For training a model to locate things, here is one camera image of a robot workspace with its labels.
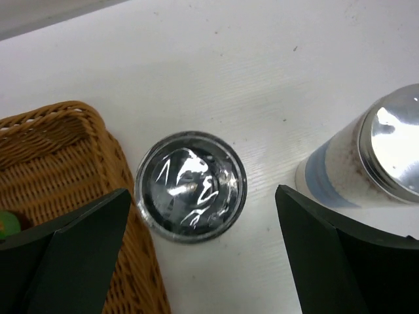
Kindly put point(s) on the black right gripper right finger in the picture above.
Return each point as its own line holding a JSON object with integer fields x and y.
{"x": 340, "y": 265}

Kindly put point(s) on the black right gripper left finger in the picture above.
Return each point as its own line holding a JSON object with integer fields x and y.
{"x": 65, "y": 265}

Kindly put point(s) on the black cap salt grinder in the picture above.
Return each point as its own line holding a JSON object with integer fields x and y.
{"x": 190, "y": 187}

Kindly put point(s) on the yellow cap sauce bottle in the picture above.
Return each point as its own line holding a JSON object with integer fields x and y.
{"x": 10, "y": 224}

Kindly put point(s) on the silver lid tall jar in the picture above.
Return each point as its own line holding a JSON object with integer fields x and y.
{"x": 371, "y": 162}

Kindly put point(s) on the brown wicker divided tray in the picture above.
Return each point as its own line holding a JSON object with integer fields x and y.
{"x": 60, "y": 157}

